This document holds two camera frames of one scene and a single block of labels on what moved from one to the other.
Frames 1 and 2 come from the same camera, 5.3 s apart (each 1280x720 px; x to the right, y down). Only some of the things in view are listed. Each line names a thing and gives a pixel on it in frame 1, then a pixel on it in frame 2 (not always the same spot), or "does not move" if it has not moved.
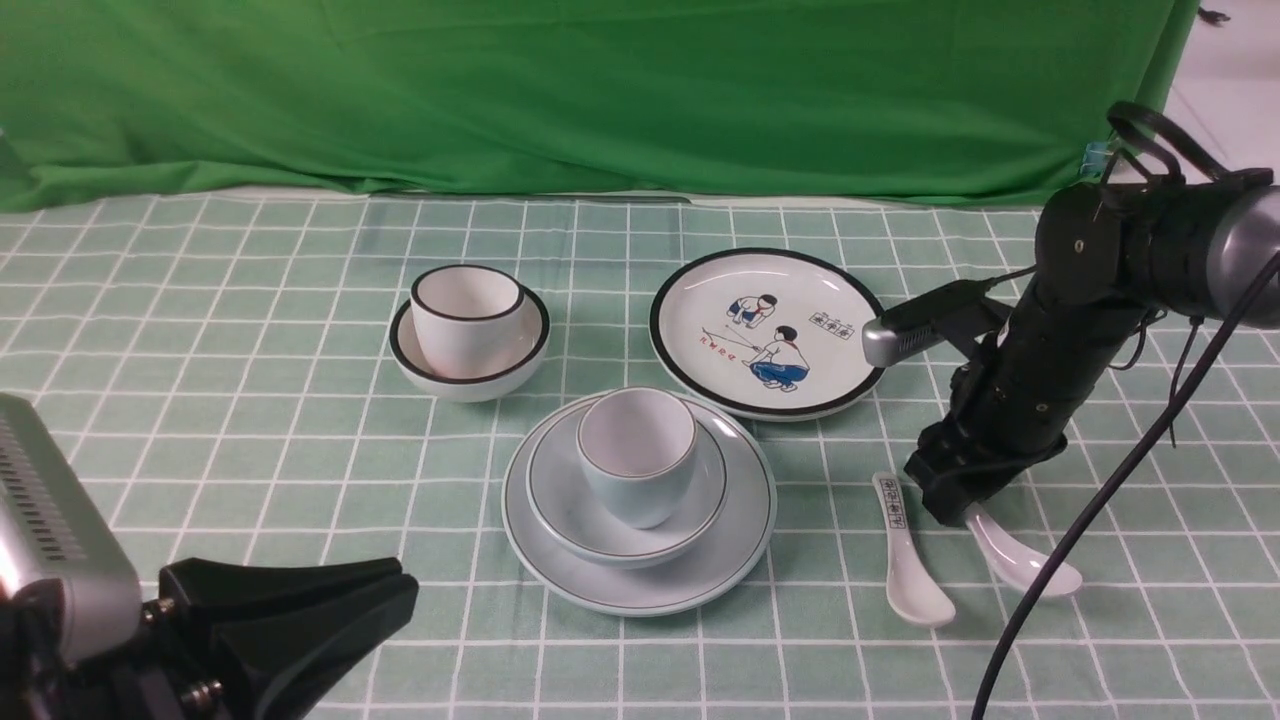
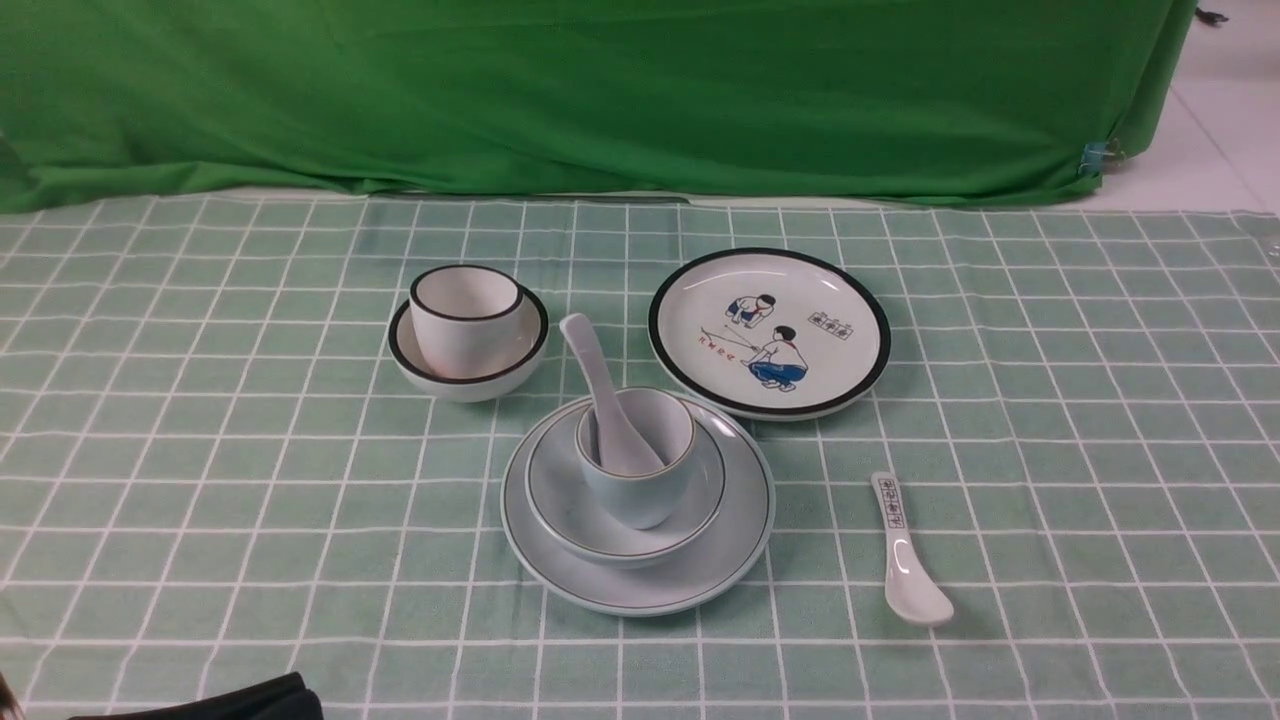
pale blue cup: [638, 446] does not move
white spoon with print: [912, 588] does not move
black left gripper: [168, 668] to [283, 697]
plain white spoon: [1023, 572] to [621, 449]
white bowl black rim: [527, 356] does not move
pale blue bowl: [568, 519] does not move
